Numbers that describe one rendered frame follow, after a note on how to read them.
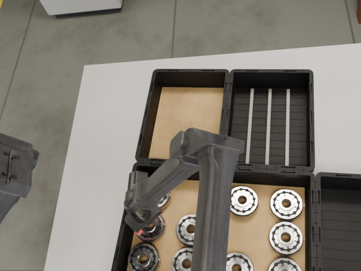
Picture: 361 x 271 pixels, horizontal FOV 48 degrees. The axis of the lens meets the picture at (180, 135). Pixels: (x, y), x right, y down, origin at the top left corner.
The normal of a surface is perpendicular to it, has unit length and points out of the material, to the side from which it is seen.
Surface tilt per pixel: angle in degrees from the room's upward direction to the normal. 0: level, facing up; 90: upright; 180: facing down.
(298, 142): 0
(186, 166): 91
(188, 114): 0
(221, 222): 35
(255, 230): 0
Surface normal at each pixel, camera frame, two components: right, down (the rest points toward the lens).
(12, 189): 0.44, 0.37
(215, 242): 0.38, -0.26
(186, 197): -0.18, -0.48
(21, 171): 0.62, -0.65
